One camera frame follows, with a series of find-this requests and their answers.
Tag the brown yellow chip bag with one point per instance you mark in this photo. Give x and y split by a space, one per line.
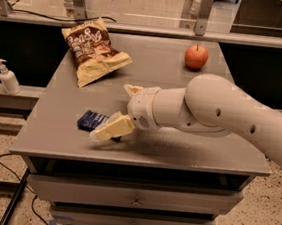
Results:
93 52

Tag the top drawer with knob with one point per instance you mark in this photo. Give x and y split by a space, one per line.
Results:
129 195

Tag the white pump bottle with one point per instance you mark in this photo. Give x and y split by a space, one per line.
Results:
8 79

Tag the blue rxbar wrapper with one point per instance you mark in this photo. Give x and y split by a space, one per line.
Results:
91 120

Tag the grey drawer cabinet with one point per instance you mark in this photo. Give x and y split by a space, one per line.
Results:
51 144

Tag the right metal bracket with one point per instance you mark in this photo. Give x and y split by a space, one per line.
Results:
202 10

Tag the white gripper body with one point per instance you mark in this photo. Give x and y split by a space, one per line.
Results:
142 107

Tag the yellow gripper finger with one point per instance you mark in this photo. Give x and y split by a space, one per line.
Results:
132 90
117 125

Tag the red apple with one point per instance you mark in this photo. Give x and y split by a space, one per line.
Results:
196 56

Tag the drawer with knob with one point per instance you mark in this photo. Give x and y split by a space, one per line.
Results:
129 195
76 216

